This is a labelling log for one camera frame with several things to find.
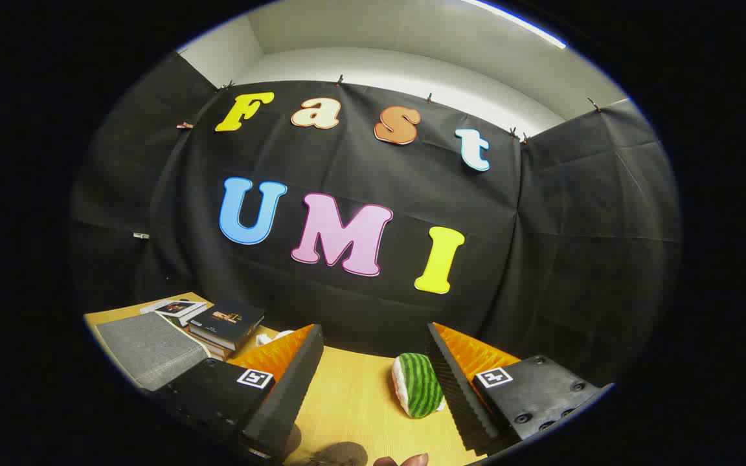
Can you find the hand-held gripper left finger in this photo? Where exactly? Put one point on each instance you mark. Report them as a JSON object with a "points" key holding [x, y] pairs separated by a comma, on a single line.
{"points": [[289, 395]]}

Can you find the white portrait cover book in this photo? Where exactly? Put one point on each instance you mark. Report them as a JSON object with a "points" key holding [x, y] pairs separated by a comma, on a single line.
{"points": [[175, 309]]}

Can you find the brown book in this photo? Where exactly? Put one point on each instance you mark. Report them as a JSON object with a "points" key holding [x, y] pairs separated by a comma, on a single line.
{"points": [[208, 341], [217, 353]]}

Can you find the white plush toy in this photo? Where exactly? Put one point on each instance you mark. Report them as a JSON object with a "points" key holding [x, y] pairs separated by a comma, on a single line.
{"points": [[272, 338]]}

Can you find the watermelon slice plush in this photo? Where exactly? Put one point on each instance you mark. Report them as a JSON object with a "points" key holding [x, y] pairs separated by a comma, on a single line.
{"points": [[419, 385]]}

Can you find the black hardcover book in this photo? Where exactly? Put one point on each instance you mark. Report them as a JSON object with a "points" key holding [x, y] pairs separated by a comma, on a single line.
{"points": [[227, 318]]}

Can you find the grey fabric storage box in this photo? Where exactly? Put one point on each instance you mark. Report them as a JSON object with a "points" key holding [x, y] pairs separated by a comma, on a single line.
{"points": [[149, 349]]}

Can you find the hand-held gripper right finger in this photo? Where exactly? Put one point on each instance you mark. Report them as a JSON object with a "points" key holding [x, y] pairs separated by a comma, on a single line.
{"points": [[457, 395]]}

